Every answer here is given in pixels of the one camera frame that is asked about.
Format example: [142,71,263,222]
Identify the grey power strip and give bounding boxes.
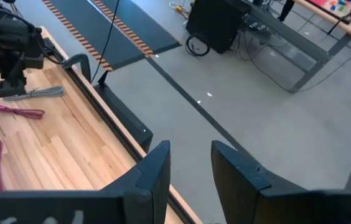
[245,19,269,32]

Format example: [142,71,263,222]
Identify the yellow extension cord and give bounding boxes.
[174,4,191,14]

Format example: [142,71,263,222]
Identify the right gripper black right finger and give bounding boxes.
[211,139,351,224]

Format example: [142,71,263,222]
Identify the grey braided USB-C cable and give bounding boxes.
[2,85,65,102]

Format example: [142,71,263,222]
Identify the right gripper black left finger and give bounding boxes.
[0,139,172,224]

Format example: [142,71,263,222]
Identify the black table clamp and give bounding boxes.
[61,52,93,84]

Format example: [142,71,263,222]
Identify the white floor cable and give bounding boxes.
[167,1,192,16]

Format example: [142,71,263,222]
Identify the black striped-edge floor mat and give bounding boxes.
[40,0,146,72]
[91,0,182,59]

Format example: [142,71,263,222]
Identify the black computer case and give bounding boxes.
[185,0,245,55]

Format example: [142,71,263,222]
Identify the black hanging cable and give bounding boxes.
[90,0,121,84]

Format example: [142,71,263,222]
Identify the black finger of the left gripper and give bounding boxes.
[0,77,28,98]

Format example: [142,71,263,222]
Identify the wooden top desk grey frame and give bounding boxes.
[240,0,351,94]

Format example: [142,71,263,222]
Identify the maroon braided USB-C cable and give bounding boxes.
[0,103,46,120]

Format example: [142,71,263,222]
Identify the black aluminium rig frame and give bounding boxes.
[0,36,203,224]

